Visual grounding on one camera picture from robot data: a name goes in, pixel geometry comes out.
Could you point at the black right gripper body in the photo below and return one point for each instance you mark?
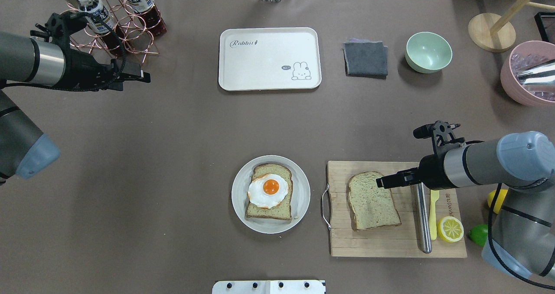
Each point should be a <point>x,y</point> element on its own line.
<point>431,171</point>

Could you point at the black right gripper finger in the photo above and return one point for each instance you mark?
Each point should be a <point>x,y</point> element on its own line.
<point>399,179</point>

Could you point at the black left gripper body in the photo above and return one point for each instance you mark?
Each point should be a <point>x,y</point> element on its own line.
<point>81,70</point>

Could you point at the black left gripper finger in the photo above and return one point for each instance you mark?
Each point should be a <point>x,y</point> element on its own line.
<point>131,71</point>

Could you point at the plain bread slice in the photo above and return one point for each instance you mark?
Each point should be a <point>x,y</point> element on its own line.
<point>371,206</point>

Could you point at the white round plate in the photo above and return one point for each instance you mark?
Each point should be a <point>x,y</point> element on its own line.
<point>299,202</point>

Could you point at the bread slice with egg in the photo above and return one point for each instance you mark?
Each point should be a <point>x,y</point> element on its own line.
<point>280,212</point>

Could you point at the fried egg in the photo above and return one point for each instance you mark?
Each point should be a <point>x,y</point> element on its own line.
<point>268,191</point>

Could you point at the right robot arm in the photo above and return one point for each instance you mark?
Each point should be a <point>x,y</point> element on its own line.
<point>520,241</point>

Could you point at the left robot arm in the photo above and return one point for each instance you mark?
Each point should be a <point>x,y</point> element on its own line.
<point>41,68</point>

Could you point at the cream rabbit tray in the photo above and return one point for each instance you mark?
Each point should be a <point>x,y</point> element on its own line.
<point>285,58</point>

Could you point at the black tray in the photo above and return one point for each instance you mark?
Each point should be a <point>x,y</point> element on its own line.
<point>545,22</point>

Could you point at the yellow spatula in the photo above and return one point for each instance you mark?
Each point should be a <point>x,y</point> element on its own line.
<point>434,196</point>

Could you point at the wooden cutting board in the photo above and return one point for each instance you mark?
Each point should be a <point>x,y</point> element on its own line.
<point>391,241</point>

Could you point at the lemon half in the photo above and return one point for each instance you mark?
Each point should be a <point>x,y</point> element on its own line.
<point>450,229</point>

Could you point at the yellow lemon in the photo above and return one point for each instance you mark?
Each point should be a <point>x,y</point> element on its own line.
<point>499,201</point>

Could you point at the green lime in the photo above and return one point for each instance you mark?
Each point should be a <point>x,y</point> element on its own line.
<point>479,234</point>

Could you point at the green bowl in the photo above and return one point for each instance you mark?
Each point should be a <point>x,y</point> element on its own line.
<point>427,52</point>

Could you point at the grey folded cloth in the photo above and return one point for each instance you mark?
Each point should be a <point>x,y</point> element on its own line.
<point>364,58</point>

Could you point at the pink bowl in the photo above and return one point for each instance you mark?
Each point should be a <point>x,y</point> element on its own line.
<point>527,75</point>

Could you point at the wooden mug tree stand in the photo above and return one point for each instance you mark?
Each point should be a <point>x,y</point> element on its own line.
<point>494,33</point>

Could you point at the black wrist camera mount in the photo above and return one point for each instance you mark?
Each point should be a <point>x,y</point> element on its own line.
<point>59,28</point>
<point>441,133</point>

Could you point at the steel rod handle knife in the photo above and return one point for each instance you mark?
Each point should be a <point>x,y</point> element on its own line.
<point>424,235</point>

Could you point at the copper wire bottle rack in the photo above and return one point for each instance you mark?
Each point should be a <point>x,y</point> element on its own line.
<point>138,41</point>

